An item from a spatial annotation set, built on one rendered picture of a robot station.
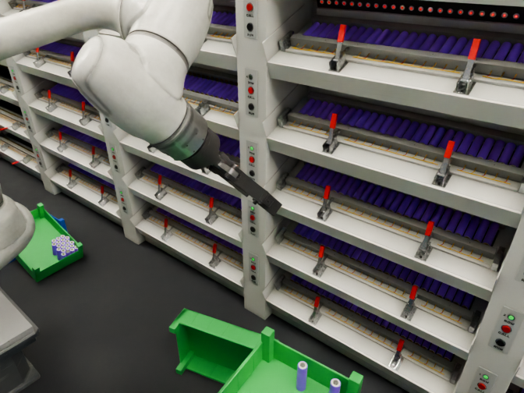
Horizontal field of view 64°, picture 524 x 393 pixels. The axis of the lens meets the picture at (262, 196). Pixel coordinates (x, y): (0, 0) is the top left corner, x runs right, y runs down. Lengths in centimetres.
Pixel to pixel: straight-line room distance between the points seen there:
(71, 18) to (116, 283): 115
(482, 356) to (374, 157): 52
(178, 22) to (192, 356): 103
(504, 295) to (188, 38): 80
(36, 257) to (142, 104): 139
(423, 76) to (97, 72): 61
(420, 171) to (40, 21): 77
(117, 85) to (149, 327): 107
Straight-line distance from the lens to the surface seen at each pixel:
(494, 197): 94
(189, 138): 66
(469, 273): 104
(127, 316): 159
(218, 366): 139
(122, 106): 61
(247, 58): 109
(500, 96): 87
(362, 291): 120
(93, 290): 173
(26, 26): 81
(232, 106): 122
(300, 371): 81
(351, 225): 110
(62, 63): 195
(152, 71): 62
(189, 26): 68
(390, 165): 98
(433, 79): 91
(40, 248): 196
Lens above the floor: 111
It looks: 31 degrees down
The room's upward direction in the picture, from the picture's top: straight up
